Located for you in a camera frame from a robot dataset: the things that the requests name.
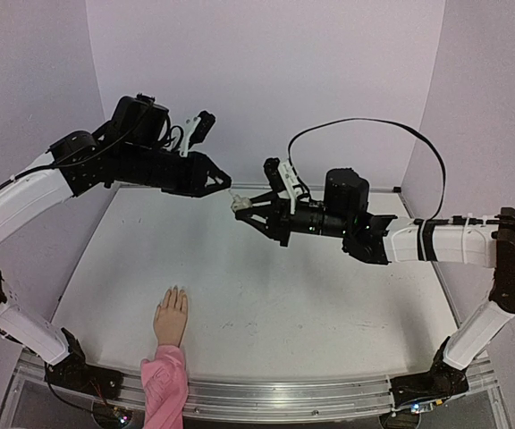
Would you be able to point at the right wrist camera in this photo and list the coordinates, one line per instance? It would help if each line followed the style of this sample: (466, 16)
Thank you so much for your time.
(284, 181)

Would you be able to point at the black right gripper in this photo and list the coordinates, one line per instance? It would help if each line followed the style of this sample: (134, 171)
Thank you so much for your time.
(282, 219)

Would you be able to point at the clear nail polish bottle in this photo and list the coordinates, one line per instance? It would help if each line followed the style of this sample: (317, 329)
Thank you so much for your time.
(240, 203)

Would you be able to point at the aluminium front frame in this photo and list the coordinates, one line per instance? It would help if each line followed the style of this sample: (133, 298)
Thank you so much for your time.
(38, 398)

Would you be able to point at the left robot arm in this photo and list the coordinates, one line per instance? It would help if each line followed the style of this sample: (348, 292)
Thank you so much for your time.
(139, 145)

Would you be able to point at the pink sleeve cloth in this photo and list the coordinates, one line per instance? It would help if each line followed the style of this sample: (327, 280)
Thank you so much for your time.
(165, 384)

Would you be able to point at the white nail polish cap brush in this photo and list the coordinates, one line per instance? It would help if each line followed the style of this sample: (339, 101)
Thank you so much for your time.
(233, 194)

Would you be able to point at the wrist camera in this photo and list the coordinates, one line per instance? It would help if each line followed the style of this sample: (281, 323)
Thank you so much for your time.
(195, 131)
(284, 181)

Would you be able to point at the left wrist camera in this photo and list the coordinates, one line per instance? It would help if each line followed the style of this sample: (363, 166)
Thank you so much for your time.
(195, 131)

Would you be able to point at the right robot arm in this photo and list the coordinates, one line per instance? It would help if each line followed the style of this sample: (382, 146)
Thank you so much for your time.
(380, 239)

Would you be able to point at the mannequin hand with nails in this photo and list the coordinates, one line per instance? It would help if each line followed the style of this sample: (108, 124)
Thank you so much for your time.
(171, 316)

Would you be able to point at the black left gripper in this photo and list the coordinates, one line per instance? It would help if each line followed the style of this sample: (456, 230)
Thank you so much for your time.
(197, 182)

